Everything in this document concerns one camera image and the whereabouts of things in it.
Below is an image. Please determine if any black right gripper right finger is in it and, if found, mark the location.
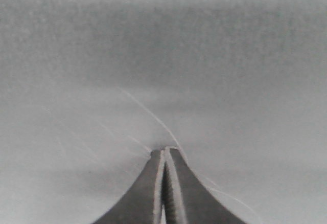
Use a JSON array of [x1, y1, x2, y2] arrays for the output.
[[163, 147, 244, 224]]

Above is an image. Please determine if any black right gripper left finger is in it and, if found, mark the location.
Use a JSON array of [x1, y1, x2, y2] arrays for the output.
[[95, 150, 164, 224]]

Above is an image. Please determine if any dark grey fridge door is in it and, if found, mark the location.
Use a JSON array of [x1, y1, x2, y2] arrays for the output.
[[1, 0, 326, 223]]

